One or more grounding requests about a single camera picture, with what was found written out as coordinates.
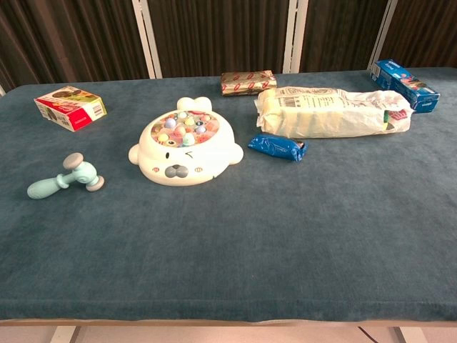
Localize white plastic food bag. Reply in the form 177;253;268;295
253;86;415;139

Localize mint green toy hammer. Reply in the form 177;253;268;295
26;152;106;199

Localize white table leg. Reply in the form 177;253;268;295
51;326;82;343
388;326;419;343

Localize small blue snack packet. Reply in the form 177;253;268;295
247;134;308;163

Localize gold foil snack package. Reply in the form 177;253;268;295
220;70;278;97

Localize white seal whack-a-mole toy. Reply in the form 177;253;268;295
128;96;245;186

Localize blue cookie box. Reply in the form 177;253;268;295
369;59;441;114

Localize blue table cloth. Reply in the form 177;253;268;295
0;66;457;322

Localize red and green small box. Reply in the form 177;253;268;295
34;86;109;133

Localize white partition post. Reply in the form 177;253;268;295
131;0;164;80
281;0;308;74
366;0;399;71

